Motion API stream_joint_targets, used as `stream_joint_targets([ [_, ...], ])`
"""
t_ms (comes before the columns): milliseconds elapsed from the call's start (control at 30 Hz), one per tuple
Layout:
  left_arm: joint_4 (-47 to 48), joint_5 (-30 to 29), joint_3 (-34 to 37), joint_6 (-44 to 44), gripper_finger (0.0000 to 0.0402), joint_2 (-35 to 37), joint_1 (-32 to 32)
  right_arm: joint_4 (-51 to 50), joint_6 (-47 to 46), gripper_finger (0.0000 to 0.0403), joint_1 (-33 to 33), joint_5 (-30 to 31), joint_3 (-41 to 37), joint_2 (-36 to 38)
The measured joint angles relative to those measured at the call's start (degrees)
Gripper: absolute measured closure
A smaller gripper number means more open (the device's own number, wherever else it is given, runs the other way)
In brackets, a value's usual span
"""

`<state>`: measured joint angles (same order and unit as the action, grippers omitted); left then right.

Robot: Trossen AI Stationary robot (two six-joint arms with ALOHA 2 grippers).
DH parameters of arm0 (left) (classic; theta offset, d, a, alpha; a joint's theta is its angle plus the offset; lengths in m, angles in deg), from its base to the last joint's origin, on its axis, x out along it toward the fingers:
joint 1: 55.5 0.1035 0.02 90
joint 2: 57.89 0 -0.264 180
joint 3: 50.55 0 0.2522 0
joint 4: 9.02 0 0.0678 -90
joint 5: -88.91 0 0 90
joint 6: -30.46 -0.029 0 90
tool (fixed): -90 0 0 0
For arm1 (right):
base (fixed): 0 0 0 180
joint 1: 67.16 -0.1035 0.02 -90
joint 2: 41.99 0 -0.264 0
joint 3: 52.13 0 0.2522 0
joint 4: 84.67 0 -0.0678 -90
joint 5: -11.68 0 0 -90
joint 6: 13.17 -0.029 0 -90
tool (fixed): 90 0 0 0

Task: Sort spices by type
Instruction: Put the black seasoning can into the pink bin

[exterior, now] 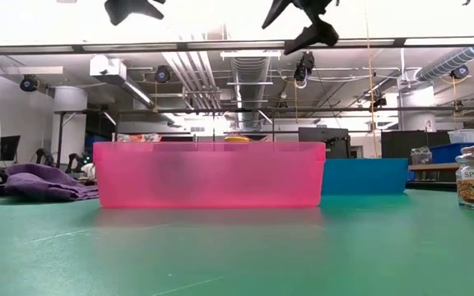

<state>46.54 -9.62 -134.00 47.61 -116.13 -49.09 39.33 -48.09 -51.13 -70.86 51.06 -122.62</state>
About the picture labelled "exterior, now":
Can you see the clear storage tub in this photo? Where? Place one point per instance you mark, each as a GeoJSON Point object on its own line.
{"type": "Point", "coordinates": [467, 136]}

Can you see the silver spiral ceiling duct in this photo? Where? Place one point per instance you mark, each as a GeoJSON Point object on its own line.
{"type": "Point", "coordinates": [447, 61]}

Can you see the white ceiling unit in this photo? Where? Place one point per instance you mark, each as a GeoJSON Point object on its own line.
{"type": "Point", "coordinates": [105, 66]}

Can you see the wooden background table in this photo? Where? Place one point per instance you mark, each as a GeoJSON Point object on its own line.
{"type": "Point", "coordinates": [434, 167]}

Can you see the black computer monitor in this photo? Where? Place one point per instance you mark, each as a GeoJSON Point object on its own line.
{"type": "Point", "coordinates": [8, 148]}

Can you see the black hanging ceiling device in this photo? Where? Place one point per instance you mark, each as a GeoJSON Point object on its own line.
{"type": "Point", "coordinates": [305, 66]}

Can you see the silver ribbed ventilation duct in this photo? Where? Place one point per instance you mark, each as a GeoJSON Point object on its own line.
{"type": "Point", "coordinates": [250, 70]}

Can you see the green table mat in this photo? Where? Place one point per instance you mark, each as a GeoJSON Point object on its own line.
{"type": "Point", "coordinates": [237, 255]}

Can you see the purple folded cloth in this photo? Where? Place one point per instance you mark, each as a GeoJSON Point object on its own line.
{"type": "Point", "coordinates": [43, 183]}

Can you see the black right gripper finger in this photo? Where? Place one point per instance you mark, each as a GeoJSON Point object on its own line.
{"type": "Point", "coordinates": [280, 8]}
{"type": "Point", "coordinates": [319, 35]}

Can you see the blue storage tub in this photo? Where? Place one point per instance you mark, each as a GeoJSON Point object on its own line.
{"type": "Point", "coordinates": [447, 154]}

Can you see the black horizontal beam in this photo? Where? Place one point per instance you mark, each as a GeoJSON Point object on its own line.
{"type": "Point", "coordinates": [344, 109]}

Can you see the large blue plastic bin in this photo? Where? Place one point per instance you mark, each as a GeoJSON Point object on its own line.
{"type": "Point", "coordinates": [364, 177]}

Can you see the colourful printed package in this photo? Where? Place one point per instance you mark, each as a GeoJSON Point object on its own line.
{"type": "Point", "coordinates": [138, 137]}

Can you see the crumpled clear bag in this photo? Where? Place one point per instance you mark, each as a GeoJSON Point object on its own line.
{"type": "Point", "coordinates": [421, 156]}

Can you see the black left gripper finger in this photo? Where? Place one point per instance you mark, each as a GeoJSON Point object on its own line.
{"type": "Point", "coordinates": [119, 10]}
{"type": "Point", "coordinates": [152, 7]}

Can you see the black overhead frame bar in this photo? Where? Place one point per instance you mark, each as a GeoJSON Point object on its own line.
{"type": "Point", "coordinates": [398, 41]}

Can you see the pink translucent plastic bin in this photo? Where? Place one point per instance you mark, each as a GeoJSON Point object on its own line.
{"type": "Point", "coordinates": [261, 177]}

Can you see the background black robot arm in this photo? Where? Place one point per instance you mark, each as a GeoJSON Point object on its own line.
{"type": "Point", "coordinates": [44, 156]}
{"type": "Point", "coordinates": [74, 160]}

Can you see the black equipment box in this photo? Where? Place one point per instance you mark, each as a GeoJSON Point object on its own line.
{"type": "Point", "coordinates": [323, 141]}

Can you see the black cabinet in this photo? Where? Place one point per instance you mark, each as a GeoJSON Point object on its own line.
{"type": "Point", "coordinates": [397, 144]}

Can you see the yellow lid spice jar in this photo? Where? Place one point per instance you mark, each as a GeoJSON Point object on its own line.
{"type": "Point", "coordinates": [237, 139]}

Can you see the white round pillar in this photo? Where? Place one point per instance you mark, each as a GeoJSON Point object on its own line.
{"type": "Point", "coordinates": [420, 119]}
{"type": "Point", "coordinates": [70, 123]}

